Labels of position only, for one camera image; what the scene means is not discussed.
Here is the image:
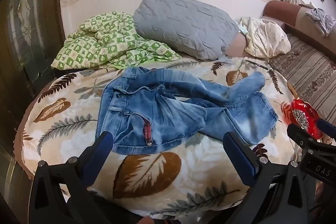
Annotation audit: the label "red glass dish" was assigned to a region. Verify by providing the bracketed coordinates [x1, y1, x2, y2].
[290, 99, 326, 140]

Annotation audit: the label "grey quilted pillow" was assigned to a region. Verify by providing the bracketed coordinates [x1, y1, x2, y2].
[133, 0, 240, 61]

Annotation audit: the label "beige leaf print blanket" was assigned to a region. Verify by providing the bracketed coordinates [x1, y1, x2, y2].
[14, 55, 317, 222]

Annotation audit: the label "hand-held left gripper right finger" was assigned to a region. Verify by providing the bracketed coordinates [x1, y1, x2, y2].
[223, 132, 319, 224]

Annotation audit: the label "grey crumpled cloth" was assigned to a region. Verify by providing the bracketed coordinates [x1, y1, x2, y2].
[304, 7, 336, 37]

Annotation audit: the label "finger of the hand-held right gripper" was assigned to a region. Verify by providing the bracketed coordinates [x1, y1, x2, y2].
[316, 118, 336, 141]
[287, 123, 317, 152]

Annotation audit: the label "thin black stick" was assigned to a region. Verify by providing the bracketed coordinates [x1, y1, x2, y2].
[245, 59, 269, 70]

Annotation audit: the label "blue denim pants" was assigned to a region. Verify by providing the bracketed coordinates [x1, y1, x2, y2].
[98, 67, 279, 155]

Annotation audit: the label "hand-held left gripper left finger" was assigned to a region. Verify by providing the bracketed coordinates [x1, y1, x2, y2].
[29, 131, 114, 224]

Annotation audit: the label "pink pillow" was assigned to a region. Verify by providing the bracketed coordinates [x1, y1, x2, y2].
[225, 32, 250, 58]

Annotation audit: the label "dark glass panel door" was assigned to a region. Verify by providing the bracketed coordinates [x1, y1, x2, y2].
[0, 0, 67, 188]

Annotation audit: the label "striped floral mattress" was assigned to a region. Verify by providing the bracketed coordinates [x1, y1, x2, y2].
[269, 33, 336, 121]

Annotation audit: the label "brown padded headboard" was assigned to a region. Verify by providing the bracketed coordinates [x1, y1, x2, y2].
[263, 0, 336, 58]

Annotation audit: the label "cream crumpled cloth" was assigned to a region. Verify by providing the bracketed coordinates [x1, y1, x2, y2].
[239, 17, 292, 58]

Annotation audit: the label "green checkered quilt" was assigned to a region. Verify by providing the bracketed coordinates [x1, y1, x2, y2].
[51, 11, 182, 70]

